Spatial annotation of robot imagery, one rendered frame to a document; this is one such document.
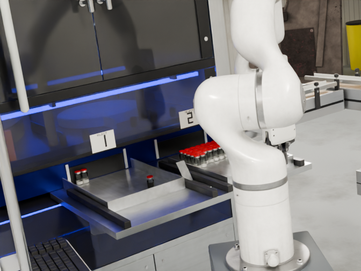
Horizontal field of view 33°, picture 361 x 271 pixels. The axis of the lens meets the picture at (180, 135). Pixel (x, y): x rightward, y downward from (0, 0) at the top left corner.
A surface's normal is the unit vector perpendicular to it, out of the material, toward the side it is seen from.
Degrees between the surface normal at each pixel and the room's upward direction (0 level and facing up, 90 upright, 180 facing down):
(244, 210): 90
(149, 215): 0
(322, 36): 90
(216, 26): 90
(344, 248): 0
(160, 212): 0
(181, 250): 90
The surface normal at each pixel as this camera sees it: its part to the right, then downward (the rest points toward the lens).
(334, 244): -0.13, -0.96
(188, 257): 0.54, 0.15
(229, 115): -0.16, 0.44
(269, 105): -0.22, 0.22
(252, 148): 0.27, -0.74
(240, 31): -0.69, -0.15
